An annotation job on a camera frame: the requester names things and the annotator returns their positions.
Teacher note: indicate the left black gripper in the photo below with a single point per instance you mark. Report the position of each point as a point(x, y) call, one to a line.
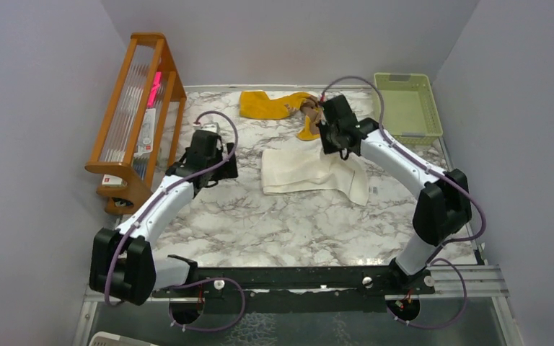
point(227, 170)

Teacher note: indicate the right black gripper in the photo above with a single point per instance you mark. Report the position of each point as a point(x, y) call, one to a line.
point(327, 149)

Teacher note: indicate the white cream towel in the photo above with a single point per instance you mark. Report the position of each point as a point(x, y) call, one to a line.
point(298, 170)

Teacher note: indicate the yellow brown towel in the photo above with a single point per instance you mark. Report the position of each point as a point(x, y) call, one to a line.
point(257, 105)

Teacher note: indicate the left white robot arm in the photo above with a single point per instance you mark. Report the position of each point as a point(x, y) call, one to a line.
point(122, 264)

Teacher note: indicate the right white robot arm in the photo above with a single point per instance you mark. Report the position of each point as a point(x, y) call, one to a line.
point(442, 208)

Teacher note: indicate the wooden shelf rack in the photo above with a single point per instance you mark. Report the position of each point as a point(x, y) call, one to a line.
point(115, 145)

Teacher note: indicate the green plastic basket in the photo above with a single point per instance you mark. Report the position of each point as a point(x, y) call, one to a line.
point(412, 116)

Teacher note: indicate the small white red box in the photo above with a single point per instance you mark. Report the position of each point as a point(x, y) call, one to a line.
point(112, 181)

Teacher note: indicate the white basket corner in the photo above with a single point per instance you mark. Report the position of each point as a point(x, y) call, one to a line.
point(109, 339)

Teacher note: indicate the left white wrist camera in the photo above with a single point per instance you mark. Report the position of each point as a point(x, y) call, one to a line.
point(212, 127)

